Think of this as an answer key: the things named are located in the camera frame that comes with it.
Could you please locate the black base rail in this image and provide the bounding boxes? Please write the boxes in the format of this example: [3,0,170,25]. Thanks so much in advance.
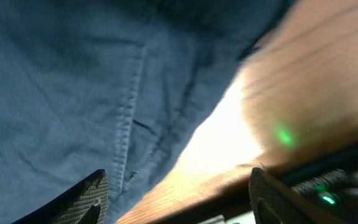
[197,133,358,224]

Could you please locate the navy blue shorts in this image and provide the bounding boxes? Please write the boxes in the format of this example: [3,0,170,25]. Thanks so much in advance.
[0,0,293,223]

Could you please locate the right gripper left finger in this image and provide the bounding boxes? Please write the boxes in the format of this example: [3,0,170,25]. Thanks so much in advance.
[14,169,109,224]

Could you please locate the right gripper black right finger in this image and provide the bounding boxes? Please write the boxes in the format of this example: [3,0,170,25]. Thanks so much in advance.
[249,167,346,224]

